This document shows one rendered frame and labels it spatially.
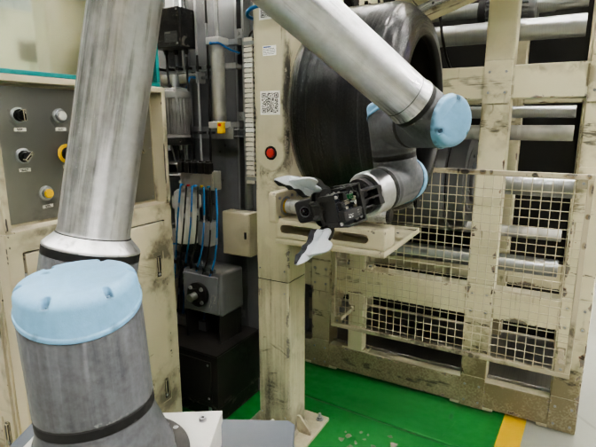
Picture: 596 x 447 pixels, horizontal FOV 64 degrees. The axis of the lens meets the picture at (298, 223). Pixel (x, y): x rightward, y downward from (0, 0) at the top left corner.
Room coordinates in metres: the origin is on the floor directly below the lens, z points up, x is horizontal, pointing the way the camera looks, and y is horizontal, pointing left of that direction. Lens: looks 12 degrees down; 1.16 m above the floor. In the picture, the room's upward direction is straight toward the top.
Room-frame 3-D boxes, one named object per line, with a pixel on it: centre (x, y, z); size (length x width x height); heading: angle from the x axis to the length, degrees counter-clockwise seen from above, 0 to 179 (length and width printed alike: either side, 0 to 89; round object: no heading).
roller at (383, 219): (1.39, -0.11, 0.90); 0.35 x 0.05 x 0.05; 61
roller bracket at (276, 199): (1.60, -0.02, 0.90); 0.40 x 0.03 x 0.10; 151
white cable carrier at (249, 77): (1.64, 0.15, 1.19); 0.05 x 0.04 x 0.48; 151
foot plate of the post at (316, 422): (1.63, 0.06, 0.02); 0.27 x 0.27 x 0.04; 61
